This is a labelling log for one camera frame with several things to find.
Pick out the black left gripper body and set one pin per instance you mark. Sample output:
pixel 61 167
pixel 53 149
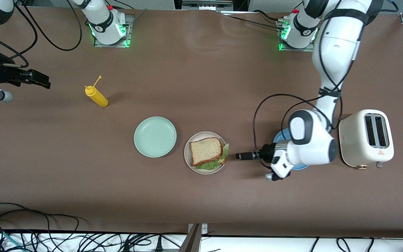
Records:
pixel 267 152

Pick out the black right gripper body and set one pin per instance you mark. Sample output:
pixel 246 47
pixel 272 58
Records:
pixel 6 74

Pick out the brown toast bread slice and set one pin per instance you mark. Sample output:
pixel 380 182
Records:
pixel 224 160
pixel 205 151

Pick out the green lettuce leaf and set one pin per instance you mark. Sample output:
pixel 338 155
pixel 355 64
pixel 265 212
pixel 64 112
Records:
pixel 208 165

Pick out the yellow mustard squeeze bottle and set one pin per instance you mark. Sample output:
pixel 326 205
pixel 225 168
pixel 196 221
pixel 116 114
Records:
pixel 98 97

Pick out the blue round plate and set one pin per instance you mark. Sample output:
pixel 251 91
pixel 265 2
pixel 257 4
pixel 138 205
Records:
pixel 281 135

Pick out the beige round plate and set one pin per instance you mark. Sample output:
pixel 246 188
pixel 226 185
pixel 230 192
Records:
pixel 187 157

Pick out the light green round plate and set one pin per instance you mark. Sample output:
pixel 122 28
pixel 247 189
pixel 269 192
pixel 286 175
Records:
pixel 155 137

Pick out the white two-slot toaster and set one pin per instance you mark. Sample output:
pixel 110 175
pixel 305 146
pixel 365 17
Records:
pixel 353 143

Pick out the black power plug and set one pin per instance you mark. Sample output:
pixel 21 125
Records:
pixel 159 245

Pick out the black equipment box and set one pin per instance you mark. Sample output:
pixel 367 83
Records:
pixel 238 4

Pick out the aluminium profile post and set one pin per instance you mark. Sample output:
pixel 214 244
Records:
pixel 192 241

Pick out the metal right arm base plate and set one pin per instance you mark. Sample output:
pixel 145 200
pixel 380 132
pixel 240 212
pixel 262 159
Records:
pixel 130 28

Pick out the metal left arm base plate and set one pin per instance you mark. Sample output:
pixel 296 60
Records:
pixel 281 43

